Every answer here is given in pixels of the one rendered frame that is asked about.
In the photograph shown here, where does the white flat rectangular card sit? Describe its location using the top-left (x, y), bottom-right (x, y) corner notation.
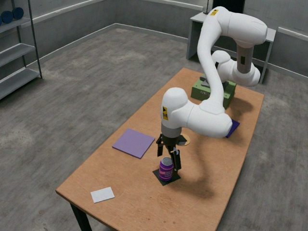
top-left (90, 187), bottom-right (115, 203)

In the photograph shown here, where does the purple flat rectangular slab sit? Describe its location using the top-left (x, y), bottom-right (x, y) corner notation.
top-left (226, 119), bottom-right (240, 138)

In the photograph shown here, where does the black square slate coaster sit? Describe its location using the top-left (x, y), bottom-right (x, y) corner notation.
top-left (153, 169), bottom-right (181, 186)

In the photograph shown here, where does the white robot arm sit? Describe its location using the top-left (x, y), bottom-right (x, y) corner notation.
top-left (161, 7), bottom-right (268, 145)

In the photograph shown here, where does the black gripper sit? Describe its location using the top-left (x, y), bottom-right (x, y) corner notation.
top-left (156, 133), bottom-right (181, 177)

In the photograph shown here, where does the purple flat square pad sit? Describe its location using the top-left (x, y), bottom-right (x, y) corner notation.
top-left (112, 128), bottom-right (155, 159)

